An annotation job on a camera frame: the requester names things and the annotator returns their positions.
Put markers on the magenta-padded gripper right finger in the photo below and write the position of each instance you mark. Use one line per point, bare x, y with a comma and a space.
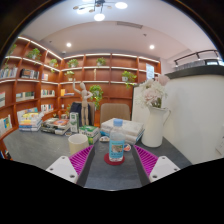
161, 168

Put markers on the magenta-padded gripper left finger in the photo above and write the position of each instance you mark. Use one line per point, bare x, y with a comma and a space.
63, 168

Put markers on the clear water bottle blue cap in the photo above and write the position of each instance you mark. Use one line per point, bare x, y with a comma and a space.
116, 146

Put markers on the cream plastic cup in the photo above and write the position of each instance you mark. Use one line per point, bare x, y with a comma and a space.
77, 144

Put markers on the small shell-shaped sticker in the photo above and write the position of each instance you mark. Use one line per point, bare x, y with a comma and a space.
127, 147
104, 139

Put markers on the white pitcher vase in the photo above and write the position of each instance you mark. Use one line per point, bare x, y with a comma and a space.
154, 128

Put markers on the stack of dark magazines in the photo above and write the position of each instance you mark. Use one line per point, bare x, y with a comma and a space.
55, 126

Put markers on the green and white box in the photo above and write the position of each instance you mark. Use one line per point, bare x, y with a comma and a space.
89, 131

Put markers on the tall green white carton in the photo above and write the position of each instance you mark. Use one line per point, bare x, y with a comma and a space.
74, 121

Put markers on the stack of colourful books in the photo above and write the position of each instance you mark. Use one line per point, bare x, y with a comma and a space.
30, 122

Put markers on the chair with dark jacket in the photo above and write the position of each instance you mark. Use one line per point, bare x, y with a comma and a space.
75, 111

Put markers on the wooden artist mannequin figure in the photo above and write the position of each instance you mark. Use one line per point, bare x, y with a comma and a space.
84, 103

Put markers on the beige upholstered chair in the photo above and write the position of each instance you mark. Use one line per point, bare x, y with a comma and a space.
115, 111

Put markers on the pink and white flower bouquet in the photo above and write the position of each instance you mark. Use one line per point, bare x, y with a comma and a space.
150, 93

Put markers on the black metal railing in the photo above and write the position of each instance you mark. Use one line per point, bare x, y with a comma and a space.
196, 55

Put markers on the recessed ceiling spotlight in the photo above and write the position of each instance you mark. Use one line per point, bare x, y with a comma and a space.
68, 44
152, 47

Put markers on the ceiling air vent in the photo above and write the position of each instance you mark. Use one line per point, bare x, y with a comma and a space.
129, 25

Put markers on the ceiling chandelier with round lamps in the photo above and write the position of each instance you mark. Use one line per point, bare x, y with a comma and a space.
99, 17

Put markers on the wooden wall shelf unit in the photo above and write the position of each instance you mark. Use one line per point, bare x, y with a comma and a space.
110, 76

